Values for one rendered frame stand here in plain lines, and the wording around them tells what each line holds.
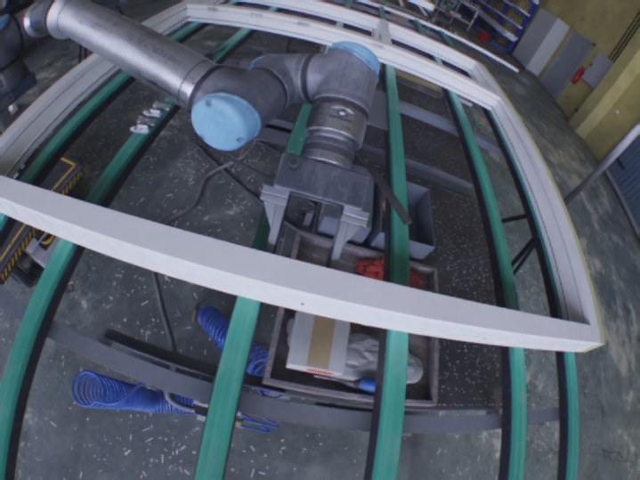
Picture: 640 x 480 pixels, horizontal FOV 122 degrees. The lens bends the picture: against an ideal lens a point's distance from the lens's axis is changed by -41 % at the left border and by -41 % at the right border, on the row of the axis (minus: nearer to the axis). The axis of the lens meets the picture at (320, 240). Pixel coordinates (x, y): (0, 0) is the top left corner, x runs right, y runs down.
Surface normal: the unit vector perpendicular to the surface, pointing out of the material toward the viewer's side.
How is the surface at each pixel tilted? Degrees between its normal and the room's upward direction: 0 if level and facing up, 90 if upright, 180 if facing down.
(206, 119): 91
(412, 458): 0
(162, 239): 0
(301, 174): 35
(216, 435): 0
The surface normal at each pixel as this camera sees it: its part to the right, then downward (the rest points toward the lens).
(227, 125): -0.34, 0.76
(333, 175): 0.11, 0.04
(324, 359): 0.24, -0.52
